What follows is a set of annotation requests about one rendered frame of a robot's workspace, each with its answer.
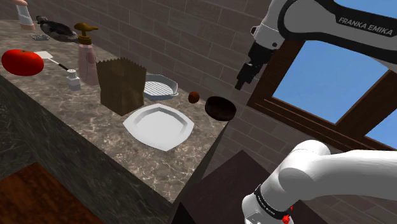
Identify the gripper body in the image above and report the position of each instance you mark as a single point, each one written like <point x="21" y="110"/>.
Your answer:
<point x="255" y="60"/>

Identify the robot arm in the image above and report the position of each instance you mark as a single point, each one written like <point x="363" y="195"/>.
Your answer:
<point x="325" y="173"/>

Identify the dark brown bowl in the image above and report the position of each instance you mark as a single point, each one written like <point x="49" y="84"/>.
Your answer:
<point x="220" y="108"/>

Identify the small brown round fruit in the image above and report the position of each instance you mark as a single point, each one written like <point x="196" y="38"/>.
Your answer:
<point x="193" y="97"/>

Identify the wooden framed window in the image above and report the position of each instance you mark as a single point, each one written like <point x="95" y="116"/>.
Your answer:
<point x="325" y="90"/>

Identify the grey ridged baking dish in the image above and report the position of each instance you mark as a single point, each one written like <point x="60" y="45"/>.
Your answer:
<point x="159" y="88"/>

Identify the white square plate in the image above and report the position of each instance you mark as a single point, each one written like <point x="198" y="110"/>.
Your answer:
<point x="158" y="126"/>

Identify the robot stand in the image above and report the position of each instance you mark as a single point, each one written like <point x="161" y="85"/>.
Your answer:
<point x="223" y="189"/>

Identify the brown paper bag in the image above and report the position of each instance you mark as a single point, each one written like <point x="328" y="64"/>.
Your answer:
<point x="121" y="85"/>

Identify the pink soap dispenser bottle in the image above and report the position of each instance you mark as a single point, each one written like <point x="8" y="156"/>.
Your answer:
<point x="87" y="60"/>

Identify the small white salt shaker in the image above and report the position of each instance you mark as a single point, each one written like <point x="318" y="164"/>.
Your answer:
<point x="73" y="80"/>

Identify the small grey metal piece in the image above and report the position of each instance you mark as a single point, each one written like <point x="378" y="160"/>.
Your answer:
<point x="39" y="37"/>

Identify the red tomato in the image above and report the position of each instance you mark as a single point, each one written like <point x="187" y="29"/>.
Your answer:
<point x="22" y="62"/>

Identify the grey and pink bottle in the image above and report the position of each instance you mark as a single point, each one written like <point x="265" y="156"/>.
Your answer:
<point x="24" y="15"/>

